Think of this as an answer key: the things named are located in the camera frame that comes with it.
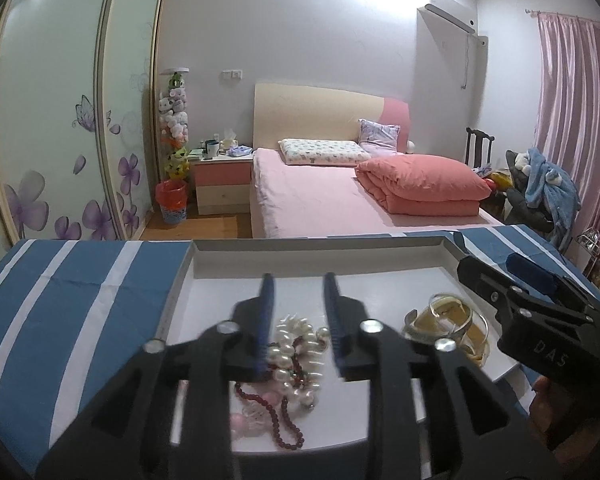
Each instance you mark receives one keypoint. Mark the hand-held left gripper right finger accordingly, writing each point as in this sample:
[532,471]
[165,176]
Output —
[331,320]

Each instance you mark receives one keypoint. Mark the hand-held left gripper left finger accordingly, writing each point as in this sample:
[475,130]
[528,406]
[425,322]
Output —
[267,310]

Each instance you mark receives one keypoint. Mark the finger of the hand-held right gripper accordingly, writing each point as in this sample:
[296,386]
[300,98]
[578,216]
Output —
[500,292]
[532,272]

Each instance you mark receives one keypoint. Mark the grey jewelry tray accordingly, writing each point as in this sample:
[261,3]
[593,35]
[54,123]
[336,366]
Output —
[380,285]

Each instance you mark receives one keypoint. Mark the person's right hand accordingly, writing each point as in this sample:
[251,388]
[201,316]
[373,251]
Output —
[555,405]

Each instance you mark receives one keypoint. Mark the yellow and silver bangles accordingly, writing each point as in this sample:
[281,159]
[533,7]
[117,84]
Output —
[450,310]

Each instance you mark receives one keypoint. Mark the blue clothes pile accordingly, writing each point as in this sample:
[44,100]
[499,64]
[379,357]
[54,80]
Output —
[550,190]

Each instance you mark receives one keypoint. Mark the colourful toy pile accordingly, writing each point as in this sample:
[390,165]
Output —
[497,177]

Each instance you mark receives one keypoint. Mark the pink bed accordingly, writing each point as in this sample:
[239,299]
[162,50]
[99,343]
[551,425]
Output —
[305,200]

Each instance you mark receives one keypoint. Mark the pink cream nightstand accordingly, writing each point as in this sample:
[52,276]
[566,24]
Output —
[220,185]

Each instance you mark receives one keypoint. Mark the folded pink quilt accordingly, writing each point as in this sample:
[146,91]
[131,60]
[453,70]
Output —
[420,185]

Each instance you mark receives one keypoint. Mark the dark wooden chair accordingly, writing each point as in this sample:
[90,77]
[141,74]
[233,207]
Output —
[480,145]

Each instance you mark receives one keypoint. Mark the red waste bin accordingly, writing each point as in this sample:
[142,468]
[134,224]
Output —
[171,202]

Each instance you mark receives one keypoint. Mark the white patterned pillow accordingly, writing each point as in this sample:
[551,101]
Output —
[325,152]

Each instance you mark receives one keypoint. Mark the pink curtain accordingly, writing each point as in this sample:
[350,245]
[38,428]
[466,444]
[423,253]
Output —
[575,110]

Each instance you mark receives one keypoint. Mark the blue white striped bedsheet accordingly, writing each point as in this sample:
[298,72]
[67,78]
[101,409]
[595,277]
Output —
[80,310]

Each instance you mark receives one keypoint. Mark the lilac printed pillow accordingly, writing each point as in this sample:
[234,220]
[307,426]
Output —
[380,137]

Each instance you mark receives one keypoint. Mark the cream pink headboard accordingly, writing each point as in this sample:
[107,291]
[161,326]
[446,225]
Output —
[320,110]

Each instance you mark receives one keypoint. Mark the plush toy stack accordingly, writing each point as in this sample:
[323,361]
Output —
[174,115]

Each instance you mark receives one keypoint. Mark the white air conditioner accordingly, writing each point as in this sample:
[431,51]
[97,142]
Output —
[447,16]

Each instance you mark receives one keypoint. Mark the floral sliding door wardrobe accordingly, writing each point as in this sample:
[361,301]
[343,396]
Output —
[45,110]

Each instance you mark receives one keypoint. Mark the wall socket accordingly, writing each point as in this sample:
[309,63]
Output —
[231,74]

